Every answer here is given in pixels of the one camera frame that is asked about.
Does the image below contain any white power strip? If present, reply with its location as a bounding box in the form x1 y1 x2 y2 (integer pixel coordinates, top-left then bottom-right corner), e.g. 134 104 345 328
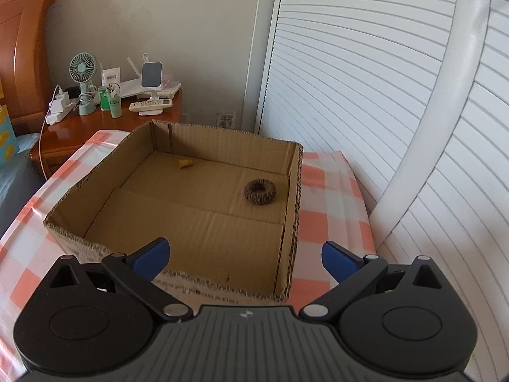
45 103 76 126

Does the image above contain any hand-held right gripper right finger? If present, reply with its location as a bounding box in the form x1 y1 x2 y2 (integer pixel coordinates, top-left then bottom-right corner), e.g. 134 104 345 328
299 241 454 322

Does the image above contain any pink white checked tablecloth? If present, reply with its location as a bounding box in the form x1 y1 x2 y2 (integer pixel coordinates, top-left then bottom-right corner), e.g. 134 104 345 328
0 129 378 327

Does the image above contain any white cosmetic tube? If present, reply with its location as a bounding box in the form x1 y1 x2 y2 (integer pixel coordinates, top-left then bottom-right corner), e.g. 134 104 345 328
101 67 122 88

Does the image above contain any white remote control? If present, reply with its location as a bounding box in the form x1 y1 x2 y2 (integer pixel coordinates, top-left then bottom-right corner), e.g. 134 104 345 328
129 99 173 113

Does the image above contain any yellow paper bag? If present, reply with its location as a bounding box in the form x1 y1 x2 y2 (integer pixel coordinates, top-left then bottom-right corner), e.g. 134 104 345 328
0 103 19 166

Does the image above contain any wooden nightstand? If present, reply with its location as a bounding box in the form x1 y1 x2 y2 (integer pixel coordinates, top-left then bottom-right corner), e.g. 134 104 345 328
30 88 184 180

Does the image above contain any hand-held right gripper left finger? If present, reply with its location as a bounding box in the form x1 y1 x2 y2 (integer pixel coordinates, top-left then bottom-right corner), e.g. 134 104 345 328
38 237 191 321

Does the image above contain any white router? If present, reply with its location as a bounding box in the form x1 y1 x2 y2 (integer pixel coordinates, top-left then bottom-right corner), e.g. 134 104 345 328
117 52 182 98

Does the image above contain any brown hair scrunchie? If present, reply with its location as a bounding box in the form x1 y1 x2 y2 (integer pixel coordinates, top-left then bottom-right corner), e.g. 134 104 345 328
243 179 278 207

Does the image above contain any white curved bar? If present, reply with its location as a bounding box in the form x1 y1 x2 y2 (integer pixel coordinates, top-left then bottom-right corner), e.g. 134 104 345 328
374 0 494 248

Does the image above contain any white louvred wardrobe door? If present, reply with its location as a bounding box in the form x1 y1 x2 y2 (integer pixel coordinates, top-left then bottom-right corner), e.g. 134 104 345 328
254 0 509 382

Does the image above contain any wooden bed headboard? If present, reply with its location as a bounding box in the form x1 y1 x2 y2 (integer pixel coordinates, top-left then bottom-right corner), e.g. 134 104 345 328
0 0 59 136

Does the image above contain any pale green bottle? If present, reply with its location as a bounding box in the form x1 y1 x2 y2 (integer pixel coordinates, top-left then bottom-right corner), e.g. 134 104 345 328
109 88 123 119

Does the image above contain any small green desk fan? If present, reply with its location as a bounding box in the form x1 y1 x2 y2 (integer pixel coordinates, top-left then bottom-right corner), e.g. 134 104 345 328
69 52 98 116

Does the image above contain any cardboard box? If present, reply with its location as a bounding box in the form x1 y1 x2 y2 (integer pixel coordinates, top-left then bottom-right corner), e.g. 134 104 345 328
43 119 304 303

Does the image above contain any white cable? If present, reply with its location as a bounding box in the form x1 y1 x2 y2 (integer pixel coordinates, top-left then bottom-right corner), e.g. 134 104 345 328
38 85 64 180

